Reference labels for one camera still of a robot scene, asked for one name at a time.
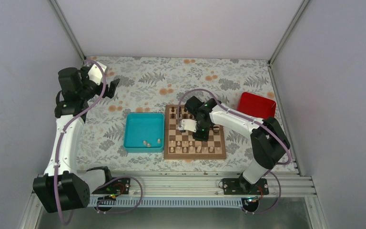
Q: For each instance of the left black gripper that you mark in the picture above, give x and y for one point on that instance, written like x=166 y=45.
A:
x=110 y=92

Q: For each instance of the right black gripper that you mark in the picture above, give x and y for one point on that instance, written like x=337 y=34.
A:
x=204 y=137

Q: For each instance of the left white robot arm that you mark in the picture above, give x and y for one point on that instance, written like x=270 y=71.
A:
x=60 y=184

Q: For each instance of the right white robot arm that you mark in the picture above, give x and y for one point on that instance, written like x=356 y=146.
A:
x=268 y=141

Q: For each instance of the floral patterned table mat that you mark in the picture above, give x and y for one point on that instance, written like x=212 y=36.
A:
x=148 y=85

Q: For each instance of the wooden chessboard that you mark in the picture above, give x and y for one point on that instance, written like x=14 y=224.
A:
x=213 y=149

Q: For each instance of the red plastic bin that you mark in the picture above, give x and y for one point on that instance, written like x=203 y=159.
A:
x=256 y=106

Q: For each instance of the teal plastic tray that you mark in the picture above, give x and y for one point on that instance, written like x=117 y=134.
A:
x=144 y=133

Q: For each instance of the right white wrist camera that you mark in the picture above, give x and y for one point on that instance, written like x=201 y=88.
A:
x=187 y=125

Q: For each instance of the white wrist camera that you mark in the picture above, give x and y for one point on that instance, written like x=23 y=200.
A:
x=95 y=74
x=187 y=125

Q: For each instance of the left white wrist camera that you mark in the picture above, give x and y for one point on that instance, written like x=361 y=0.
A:
x=95 y=74

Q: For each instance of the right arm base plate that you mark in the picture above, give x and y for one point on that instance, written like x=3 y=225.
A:
x=239 y=186

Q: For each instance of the aluminium frame post left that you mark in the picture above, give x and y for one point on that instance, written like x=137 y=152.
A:
x=66 y=26

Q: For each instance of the aluminium frame post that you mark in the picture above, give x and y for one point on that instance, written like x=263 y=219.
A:
x=66 y=26
x=297 y=16

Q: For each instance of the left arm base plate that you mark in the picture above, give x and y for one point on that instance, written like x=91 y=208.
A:
x=118 y=187

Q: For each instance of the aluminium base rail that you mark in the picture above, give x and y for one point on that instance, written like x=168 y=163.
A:
x=198 y=191

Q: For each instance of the aluminium frame post right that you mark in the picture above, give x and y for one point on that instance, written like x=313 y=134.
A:
x=297 y=16

